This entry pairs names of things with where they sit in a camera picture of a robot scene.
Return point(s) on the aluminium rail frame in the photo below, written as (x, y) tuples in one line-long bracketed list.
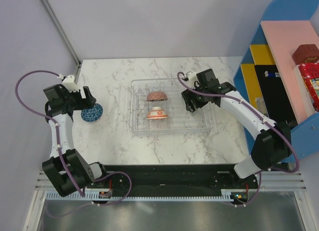
[(281, 203)]

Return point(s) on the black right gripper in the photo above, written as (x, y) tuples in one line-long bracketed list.
[(187, 96)]

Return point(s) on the dark red box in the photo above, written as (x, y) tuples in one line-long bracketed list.
[(306, 53)]

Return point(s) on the blue toy shelf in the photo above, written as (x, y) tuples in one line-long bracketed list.
[(284, 26)]

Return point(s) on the orange white floral bowl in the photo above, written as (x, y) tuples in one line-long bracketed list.
[(157, 113)]

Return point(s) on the blue triangle pattern bowl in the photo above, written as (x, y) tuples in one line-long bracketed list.
[(92, 114)]

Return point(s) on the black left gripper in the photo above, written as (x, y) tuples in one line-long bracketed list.
[(87, 102)]

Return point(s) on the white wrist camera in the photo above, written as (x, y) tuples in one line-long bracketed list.
[(191, 79), (69, 83)]

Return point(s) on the red christmas tin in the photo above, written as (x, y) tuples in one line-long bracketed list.
[(310, 75)]

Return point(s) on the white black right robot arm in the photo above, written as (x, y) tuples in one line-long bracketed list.
[(272, 140)]

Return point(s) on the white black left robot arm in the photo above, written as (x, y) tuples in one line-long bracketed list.
[(66, 169)]

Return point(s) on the clear wire dish rack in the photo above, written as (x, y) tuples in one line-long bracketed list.
[(179, 119)]

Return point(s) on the red floral pattern bowl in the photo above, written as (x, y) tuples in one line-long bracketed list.
[(156, 96)]

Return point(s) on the white slotted cable duct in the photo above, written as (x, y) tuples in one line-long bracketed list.
[(139, 195)]

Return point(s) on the aluminium corner post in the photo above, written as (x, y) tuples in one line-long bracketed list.
[(57, 25)]

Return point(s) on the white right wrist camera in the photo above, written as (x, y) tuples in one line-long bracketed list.
[(191, 79)]

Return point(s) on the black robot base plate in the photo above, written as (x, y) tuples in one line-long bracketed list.
[(199, 179)]

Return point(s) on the black board with markers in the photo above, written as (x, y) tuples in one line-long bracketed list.
[(274, 95)]

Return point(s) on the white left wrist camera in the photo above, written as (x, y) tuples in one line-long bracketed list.
[(69, 83)]

